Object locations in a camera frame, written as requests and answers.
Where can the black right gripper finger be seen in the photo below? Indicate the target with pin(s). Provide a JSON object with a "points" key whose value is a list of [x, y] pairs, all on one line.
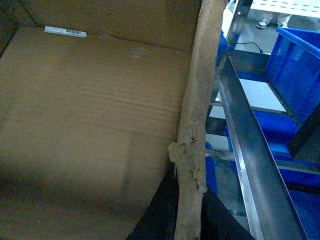
{"points": [[305, 145]]}

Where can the large cardboard box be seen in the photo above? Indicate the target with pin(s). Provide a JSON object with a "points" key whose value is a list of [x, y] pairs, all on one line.
{"points": [[86, 123]]}

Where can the blue plastic bin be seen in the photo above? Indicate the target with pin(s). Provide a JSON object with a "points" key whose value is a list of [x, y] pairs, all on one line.
{"points": [[293, 70]]}

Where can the white barcode label strip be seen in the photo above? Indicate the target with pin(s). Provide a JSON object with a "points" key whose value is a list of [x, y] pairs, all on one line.
{"points": [[65, 32]]}

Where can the stainless steel shelf rail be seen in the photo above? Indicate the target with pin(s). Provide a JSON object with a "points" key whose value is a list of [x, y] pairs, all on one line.
{"points": [[269, 208]]}

